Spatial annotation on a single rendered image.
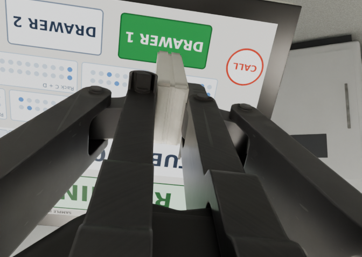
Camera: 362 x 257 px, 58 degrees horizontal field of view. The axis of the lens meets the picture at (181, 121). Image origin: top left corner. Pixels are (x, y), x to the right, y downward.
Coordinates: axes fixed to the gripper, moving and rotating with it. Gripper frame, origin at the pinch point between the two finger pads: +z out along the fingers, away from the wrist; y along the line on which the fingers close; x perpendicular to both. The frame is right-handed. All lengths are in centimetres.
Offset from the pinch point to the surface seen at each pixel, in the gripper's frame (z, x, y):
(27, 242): 61, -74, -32
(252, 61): 17.0, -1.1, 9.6
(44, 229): 67, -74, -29
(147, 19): 16.9, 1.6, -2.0
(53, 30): 16.9, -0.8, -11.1
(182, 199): 16.8, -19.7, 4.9
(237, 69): 17.0, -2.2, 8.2
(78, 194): 16.8, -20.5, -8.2
